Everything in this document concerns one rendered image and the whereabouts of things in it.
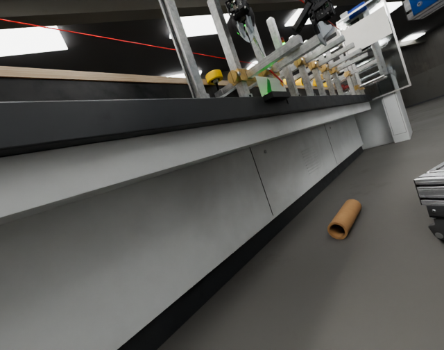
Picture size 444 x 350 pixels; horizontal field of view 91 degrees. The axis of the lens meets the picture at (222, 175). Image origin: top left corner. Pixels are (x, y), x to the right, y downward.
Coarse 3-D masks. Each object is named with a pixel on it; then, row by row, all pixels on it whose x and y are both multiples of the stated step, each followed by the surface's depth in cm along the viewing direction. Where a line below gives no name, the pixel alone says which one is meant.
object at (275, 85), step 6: (258, 78) 97; (264, 78) 101; (270, 78) 105; (276, 78) 109; (258, 84) 96; (264, 84) 100; (276, 84) 108; (264, 90) 99; (276, 90) 107; (282, 90) 111
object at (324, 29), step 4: (320, 24) 90; (324, 24) 89; (320, 28) 91; (324, 28) 89; (328, 28) 89; (324, 32) 90; (328, 32) 89; (320, 36) 91; (324, 36) 90; (320, 40) 92; (324, 40) 92; (324, 44) 92
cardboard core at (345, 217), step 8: (352, 200) 115; (344, 208) 107; (352, 208) 107; (360, 208) 112; (336, 216) 102; (344, 216) 100; (352, 216) 102; (336, 224) 105; (344, 224) 94; (352, 224) 101; (328, 232) 99; (336, 232) 100; (344, 232) 99
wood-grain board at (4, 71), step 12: (0, 72) 54; (12, 72) 56; (24, 72) 58; (36, 72) 60; (48, 72) 61; (60, 72) 64; (72, 72) 66; (84, 72) 68; (96, 72) 71; (180, 84) 95; (204, 84) 105
